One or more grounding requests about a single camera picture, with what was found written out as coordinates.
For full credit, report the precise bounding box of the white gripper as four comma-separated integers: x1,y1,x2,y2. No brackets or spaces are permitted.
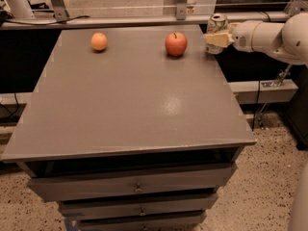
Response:
203,20,261,53

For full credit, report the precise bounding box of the white green 7up can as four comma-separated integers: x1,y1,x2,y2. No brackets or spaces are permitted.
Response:
205,13,228,55

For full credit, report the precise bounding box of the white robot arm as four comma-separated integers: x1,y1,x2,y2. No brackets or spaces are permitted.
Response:
204,13,308,65

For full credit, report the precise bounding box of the red apple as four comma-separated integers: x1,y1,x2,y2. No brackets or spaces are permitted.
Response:
165,32,188,57

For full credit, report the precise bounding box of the grey metal railing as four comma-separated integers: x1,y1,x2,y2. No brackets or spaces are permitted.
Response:
0,12,290,30

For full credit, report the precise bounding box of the orange fruit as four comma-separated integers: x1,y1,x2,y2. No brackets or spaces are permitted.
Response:
90,33,108,51

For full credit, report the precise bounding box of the grey drawer cabinet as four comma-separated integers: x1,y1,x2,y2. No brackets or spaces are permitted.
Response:
0,24,257,231

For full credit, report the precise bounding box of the top grey drawer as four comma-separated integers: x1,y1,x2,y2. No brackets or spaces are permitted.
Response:
29,163,236,202

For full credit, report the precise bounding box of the grey drawer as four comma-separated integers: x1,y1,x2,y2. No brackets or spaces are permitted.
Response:
29,163,236,202
78,211,205,231
59,190,218,220

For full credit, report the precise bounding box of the bottom grey drawer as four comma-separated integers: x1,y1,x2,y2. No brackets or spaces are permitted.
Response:
78,211,205,231

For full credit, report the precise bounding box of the white pipe top left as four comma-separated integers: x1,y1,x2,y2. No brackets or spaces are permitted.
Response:
5,0,35,19

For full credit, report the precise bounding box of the middle grey drawer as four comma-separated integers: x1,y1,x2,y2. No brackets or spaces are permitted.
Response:
59,190,218,220

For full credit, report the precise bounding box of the black cable on left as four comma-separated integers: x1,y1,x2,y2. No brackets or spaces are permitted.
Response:
0,14,90,27

